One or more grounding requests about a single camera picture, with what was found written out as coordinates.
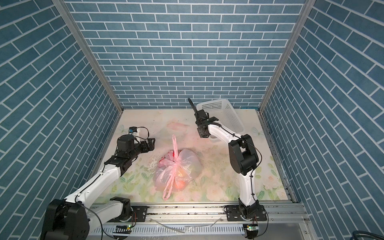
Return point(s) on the pink plastic bag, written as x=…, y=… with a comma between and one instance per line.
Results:
x=175, y=170

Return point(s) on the white slotted cable duct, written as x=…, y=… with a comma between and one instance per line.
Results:
x=175, y=230

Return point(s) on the aluminium mounting rail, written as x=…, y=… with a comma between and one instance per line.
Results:
x=208, y=212

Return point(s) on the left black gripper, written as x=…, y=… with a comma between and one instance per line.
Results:
x=151, y=146

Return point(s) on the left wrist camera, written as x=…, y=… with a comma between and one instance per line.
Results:
x=133, y=131

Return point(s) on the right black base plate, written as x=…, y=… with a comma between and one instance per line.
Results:
x=236, y=213

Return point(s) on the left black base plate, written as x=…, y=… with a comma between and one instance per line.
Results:
x=137, y=214

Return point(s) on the white plastic mesh basket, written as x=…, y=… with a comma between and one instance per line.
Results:
x=223, y=110

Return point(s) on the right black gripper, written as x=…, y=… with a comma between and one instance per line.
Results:
x=199, y=131

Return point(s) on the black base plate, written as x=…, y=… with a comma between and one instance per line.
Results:
x=236, y=213
x=137, y=214

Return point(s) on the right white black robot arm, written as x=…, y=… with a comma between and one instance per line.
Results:
x=244, y=156

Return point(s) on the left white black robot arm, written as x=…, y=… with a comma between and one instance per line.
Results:
x=72, y=218

